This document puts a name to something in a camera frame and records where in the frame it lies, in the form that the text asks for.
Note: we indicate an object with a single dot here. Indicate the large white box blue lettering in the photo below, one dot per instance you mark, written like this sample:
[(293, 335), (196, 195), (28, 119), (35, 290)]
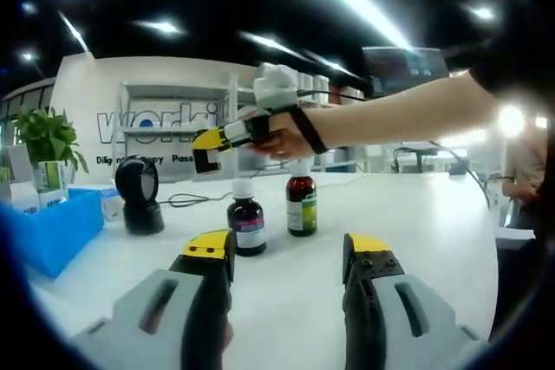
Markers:
[(19, 199)]

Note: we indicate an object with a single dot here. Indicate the person's left hand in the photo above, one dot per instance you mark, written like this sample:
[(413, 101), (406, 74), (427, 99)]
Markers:
[(229, 335)]

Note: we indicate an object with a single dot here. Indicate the small white carton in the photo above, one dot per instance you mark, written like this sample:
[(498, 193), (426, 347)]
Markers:
[(112, 204)]

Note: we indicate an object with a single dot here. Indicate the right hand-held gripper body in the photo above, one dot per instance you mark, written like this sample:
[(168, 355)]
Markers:
[(277, 88)]

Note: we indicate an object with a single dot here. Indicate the blue plastic bin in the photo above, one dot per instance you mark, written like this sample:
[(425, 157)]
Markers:
[(52, 240)]

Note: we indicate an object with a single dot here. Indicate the white paper sheet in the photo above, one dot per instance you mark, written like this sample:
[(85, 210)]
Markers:
[(516, 238)]

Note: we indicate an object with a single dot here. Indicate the tall plain white box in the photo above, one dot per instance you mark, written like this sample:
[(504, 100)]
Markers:
[(19, 162)]

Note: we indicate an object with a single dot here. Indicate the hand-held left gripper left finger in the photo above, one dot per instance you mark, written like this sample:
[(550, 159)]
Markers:
[(173, 300)]

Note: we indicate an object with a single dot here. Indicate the wide brown medicine bottle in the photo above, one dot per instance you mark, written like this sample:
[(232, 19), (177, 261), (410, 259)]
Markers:
[(245, 218)]

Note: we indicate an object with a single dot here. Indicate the green white medicine box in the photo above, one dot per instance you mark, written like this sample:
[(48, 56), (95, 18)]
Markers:
[(53, 176)]

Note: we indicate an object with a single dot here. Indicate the black frame desk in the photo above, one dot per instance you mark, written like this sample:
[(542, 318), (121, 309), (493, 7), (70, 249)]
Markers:
[(412, 149)]

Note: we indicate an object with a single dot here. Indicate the curved ceiling light strip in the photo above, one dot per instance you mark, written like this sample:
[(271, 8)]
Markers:
[(396, 32)]

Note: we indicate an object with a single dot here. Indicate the white table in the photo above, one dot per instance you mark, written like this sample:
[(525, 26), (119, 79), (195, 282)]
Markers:
[(295, 292)]

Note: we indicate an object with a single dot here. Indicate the green potted plant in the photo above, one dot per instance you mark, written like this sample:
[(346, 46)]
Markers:
[(47, 131)]

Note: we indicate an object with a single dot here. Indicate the person's right hand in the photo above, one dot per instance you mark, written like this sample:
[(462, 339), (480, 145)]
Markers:
[(286, 144)]

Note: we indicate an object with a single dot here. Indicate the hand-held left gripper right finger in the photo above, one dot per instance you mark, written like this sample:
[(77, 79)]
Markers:
[(386, 300)]

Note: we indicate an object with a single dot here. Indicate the black round barcode scanner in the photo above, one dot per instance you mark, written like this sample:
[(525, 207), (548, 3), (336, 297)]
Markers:
[(134, 220)]

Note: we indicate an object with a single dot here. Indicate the tall brown medicine bottle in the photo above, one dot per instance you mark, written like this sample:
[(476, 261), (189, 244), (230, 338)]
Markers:
[(301, 201)]

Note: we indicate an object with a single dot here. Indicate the row of white storage bins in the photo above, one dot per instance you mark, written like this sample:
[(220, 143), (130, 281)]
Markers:
[(318, 82)]

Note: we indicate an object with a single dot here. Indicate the person's black clothing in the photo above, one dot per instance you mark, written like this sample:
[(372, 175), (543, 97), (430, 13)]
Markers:
[(520, 53)]

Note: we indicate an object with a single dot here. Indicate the grey metal shelving rack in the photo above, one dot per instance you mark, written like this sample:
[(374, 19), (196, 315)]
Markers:
[(173, 88)]

